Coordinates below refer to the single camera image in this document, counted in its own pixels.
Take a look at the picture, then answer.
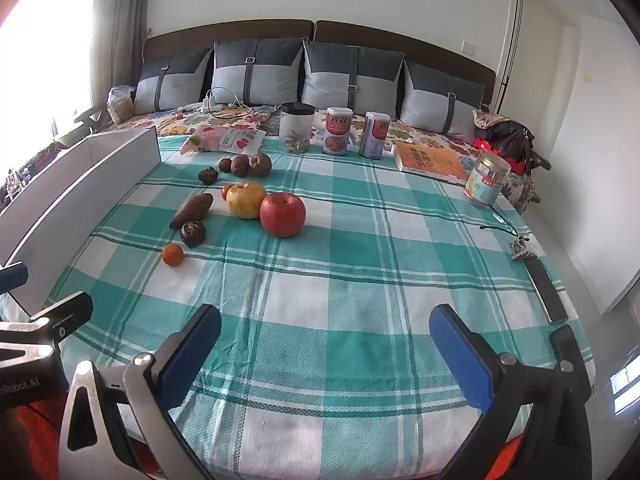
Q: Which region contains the brown sweet potato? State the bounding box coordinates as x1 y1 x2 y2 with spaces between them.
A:
169 193 215 230

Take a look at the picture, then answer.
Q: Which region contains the white folded board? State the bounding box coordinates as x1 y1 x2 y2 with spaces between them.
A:
0 126 162 311

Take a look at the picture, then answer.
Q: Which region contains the round dark water chestnut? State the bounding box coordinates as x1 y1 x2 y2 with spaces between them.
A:
180 221 205 250

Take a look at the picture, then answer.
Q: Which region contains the pink snack bag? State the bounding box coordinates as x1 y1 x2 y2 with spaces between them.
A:
180 126 236 156

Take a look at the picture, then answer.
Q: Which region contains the green-brown round fruit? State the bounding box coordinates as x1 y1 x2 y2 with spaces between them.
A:
247 153 273 178

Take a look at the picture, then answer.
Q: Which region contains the white wardrobe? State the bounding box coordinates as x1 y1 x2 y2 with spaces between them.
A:
550 10 640 316

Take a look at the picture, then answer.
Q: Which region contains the red apple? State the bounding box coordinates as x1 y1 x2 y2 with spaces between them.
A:
259 192 307 239

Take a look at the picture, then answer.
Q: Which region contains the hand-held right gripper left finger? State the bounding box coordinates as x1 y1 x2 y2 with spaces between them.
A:
57 304 223 480

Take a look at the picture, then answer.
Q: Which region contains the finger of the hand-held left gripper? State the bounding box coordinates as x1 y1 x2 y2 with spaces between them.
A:
0 291 94 361
0 262 29 293

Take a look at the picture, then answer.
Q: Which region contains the key bunch with black lanyard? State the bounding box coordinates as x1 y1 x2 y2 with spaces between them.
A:
479 224 537 261

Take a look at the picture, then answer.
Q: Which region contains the white snack bag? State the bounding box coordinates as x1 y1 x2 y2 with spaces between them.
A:
217 127 266 155

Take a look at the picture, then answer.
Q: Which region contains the grey two-tone pillow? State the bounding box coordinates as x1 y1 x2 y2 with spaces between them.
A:
300 40 406 117
210 39 308 108
400 61 487 143
132 47 215 116

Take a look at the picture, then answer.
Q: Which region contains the grey pillows row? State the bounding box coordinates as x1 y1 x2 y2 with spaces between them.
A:
314 21 497 111

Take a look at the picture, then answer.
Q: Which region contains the grey and orange can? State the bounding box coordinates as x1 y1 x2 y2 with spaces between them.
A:
358 111 391 159

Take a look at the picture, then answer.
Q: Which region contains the white power strip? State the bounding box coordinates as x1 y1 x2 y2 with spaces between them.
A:
175 100 231 115

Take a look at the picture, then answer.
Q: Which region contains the grey curtain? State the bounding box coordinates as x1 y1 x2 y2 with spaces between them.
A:
87 0 153 126

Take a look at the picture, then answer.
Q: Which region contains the red plastic item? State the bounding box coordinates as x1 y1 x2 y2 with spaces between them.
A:
474 137 526 176

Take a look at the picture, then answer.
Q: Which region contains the glass jar with printed label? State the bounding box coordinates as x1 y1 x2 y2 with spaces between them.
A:
464 151 512 207

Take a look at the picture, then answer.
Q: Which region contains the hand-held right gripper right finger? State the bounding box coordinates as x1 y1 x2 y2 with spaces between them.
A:
429 304 596 480

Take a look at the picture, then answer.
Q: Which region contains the teal checked cloth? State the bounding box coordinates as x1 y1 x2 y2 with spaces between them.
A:
0 135 598 480

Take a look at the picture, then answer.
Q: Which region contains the yellow citrus fruit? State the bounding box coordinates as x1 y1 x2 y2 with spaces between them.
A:
226 181 268 220

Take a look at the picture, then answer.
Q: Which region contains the clear plastic bag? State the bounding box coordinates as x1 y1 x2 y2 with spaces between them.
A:
106 85 136 125

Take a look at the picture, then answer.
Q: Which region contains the brown handbag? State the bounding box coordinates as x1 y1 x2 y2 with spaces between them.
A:
472 109 551 171

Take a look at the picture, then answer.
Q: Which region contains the orange book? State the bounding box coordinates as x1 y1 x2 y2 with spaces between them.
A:
391 141 476 186

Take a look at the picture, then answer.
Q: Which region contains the orange label can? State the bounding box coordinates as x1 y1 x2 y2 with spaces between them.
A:
321 107 354 157

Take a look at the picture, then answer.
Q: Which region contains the person's red garment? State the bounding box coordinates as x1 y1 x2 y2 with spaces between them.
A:
0 400 166 480

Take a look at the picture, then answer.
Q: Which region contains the black phone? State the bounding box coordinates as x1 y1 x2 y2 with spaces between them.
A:
525 258 571 325

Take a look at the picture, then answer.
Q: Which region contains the brown headboard panel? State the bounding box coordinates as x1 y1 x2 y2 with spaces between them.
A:
142 19 315 78

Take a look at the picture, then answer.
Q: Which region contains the clear jar with black lid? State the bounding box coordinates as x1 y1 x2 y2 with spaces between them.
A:
278 102 317 154

